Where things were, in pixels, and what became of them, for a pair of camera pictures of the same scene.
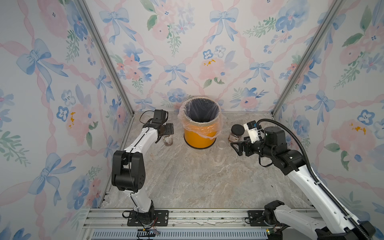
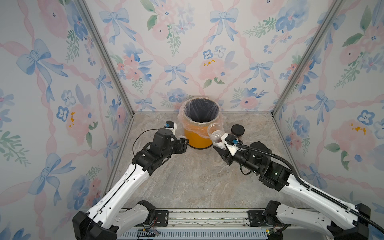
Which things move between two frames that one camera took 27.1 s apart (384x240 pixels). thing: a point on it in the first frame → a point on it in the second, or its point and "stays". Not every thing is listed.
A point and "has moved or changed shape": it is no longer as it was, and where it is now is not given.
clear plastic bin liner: [201, 116] stays
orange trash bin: [201, 117] stays
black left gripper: [170, 128] → [181, 146]
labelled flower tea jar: [237, 131] stays
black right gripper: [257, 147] → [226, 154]
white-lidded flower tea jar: [168, 140] has moved or changed shape
